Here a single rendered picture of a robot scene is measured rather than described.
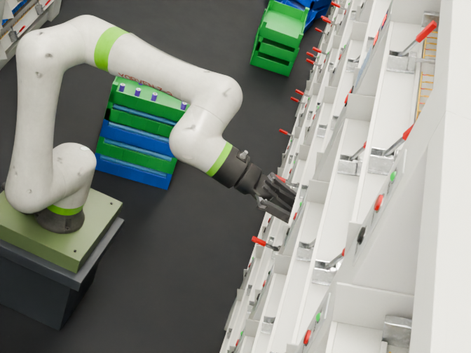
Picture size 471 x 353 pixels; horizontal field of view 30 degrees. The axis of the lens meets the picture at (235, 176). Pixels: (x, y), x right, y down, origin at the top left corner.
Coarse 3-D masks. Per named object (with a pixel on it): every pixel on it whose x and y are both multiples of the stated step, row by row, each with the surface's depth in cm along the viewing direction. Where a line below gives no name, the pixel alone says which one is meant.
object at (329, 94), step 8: (328, 88) 231; (336, 88) 231; (328, 96) 233; (328, 104) 233; (320, 112) 230; (328, 112) 230; (320, 120) 227; (328, 120) 227; (320, 128) 219; (320, 136) 220; (312, 144) 217; (320, 144) 217; (312, 152) 215; (312, 160) 212; (304, 168) 209; (312, 168) 209; (304, 176) 206; (312, 176) 206; (304, 184) 204; (304, 192) 198; (296, 200) 198; (296, 208) 196; (288, 224) 191
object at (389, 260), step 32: (448, 64) 77; (416, 128) 81; (416, 160) 75; (416, 192) 76; (384, 224) 78; (416, 224) 78; (352, 256) 89; (384, 256) 80; (416, 256) 80; (384, 288) 83; (320, 352) 89
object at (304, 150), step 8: (304, 152) 244; (304, 160) 246; (296, 168) 243; (296, 176) 239; (280, 224) 222; (280, 232) 220; (280, 240) 217; (272, 264) 210; (264, 272) 207; (256, 296) 196
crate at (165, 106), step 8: (120, 80) 327; (128, 80) 328; (112, 88) 311; (128, 88) 324; (144, 88) 327; (152, 88) 329; (112, 96) 313; (120, 96) 313; (128, 96) 313; (136, 96) 313; (144, 96) 323; (160, 96) 326; (168, 96) 328; (120, 104) 315; (128, 104) 315; (136, 104) 315; (144, 104) 314; (152, 104) 314; (160, 104) 314; (168, 104) 324; (176, 104) 325; (144, 112) 316; (152, 112) 316; (160, 112) 316; (168, 112) 316; (176, 112) 315; (184, 112) 315; (176, 120) 317
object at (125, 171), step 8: (96, 160) 332; (104, 160) 331; (96, 168) 334; (104, 168) 334; (112, 168) 333; (120, 168) 333; (128, 168) 332; (128, 176) 335; (136, 176) 335; (144, 176) 334; (152, 176) 334; (160, 176) 334; (168, 176) 334; (152, 184) 336; (160, 184) 336; (168, 184) 336
